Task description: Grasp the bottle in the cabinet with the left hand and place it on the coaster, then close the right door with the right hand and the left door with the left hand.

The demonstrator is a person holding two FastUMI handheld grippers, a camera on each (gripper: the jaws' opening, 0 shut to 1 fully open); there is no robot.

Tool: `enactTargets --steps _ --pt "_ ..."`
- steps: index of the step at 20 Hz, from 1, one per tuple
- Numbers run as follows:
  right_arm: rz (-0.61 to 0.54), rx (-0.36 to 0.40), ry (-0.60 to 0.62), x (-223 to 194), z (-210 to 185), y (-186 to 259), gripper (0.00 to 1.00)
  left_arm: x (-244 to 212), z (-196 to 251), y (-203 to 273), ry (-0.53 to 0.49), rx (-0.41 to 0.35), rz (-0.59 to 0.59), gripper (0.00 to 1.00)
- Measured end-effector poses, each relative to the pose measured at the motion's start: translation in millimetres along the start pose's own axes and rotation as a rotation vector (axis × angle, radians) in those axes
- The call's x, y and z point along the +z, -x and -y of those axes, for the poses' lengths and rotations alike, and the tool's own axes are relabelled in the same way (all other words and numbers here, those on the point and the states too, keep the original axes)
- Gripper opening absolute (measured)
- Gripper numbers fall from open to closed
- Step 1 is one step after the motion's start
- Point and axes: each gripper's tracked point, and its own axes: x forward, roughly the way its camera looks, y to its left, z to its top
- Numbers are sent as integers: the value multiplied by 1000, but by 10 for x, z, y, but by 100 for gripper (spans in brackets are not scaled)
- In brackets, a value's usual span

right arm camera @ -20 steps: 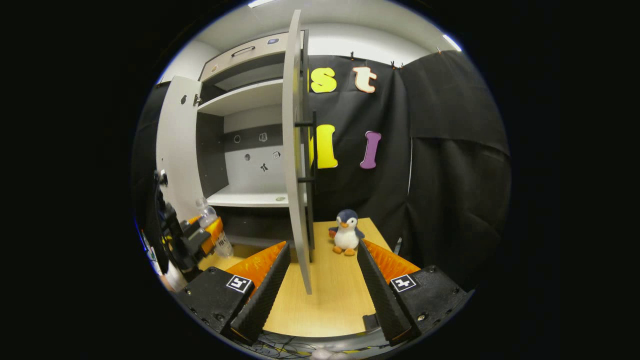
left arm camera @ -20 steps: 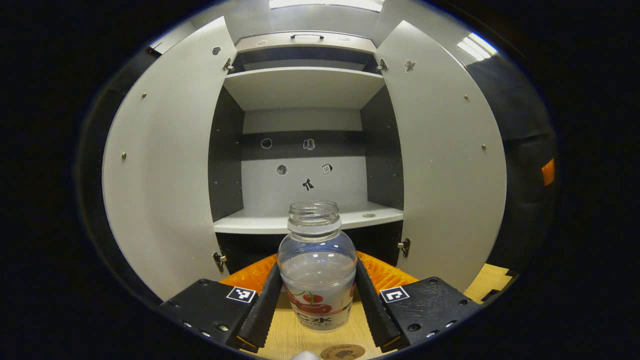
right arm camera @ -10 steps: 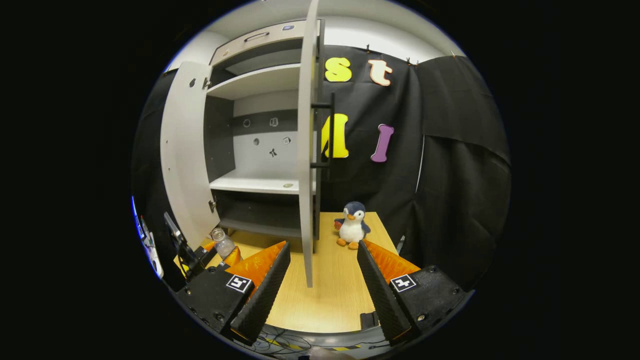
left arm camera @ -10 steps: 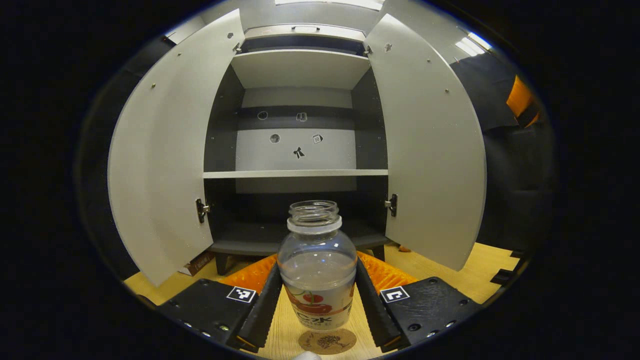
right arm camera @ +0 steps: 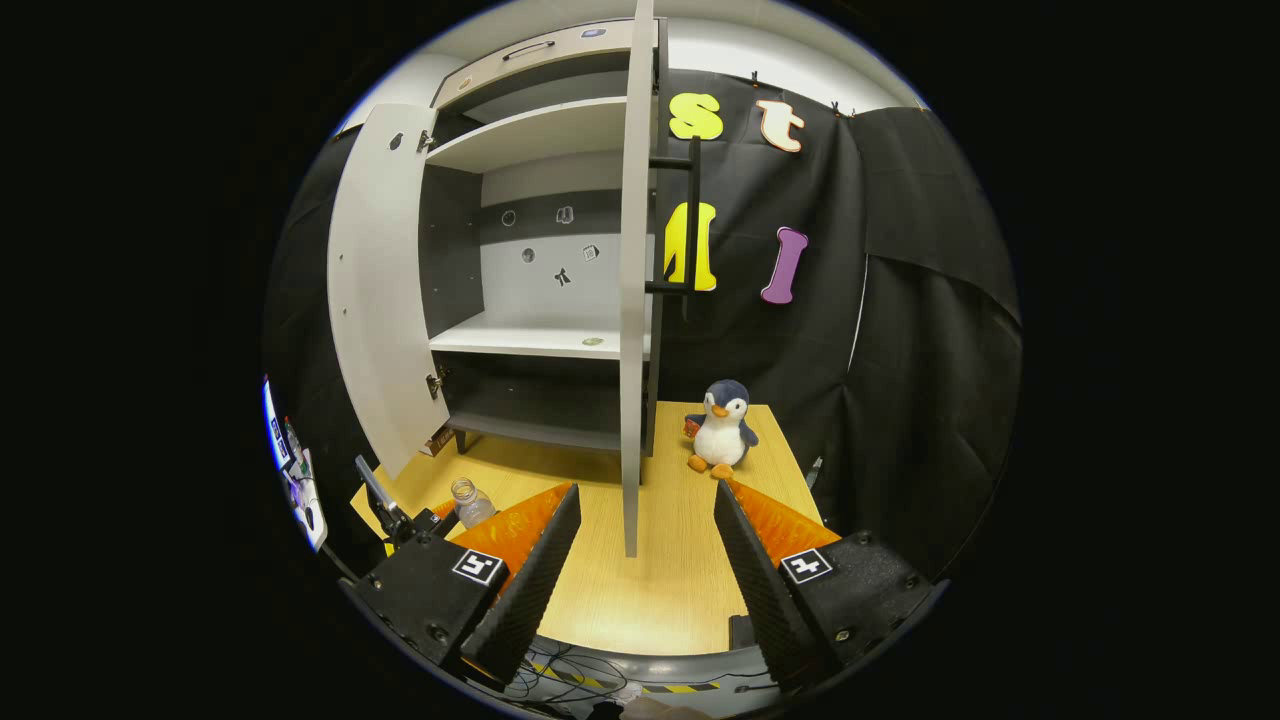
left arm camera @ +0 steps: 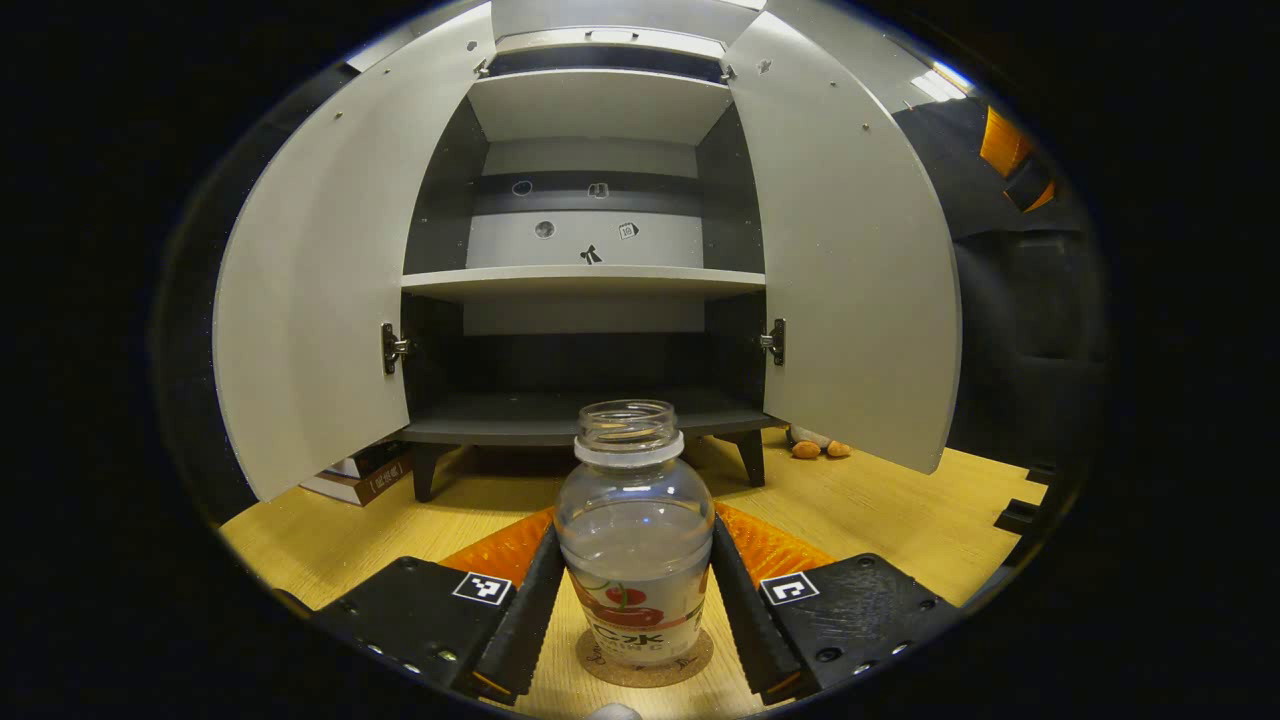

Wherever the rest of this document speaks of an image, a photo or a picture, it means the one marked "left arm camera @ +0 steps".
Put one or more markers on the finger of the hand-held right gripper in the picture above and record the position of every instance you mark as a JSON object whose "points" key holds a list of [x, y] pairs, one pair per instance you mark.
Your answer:
{"points": [[1000, 145]]}

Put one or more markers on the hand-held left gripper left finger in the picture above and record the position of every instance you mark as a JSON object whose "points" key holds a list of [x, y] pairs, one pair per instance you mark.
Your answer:
{"points": [[530, 620]]}

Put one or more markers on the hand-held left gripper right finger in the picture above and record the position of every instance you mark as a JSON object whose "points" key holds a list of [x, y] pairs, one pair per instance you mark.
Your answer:
{"points": [[745, 615]]}

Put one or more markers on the round cork coaster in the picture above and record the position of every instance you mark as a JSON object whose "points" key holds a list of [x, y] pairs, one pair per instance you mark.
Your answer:
{"points": [[645, 676]]}

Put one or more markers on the clear bottle with red label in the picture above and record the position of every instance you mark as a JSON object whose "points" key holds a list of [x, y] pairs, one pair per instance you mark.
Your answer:
{"points": [[635, 540]]}

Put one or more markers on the grey cabinet door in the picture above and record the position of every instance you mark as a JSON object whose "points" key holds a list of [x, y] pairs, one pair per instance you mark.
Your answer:
{"points": [[850, 250], [330, 280]]}

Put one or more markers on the ceiling light panel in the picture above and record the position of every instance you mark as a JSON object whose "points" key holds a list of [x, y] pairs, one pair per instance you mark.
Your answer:
{"points": [[938, 86]]}

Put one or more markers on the black backdrop cloth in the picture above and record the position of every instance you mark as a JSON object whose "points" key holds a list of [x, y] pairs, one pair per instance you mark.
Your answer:
{"points": [[1020, 300]]}

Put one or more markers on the plush penguin toy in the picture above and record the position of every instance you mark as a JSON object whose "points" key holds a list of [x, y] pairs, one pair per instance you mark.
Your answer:
{"points": [[805, 448]]}

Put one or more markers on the dark book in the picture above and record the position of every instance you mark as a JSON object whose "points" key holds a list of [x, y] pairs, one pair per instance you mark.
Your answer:
{"points": [[375, 458]]}

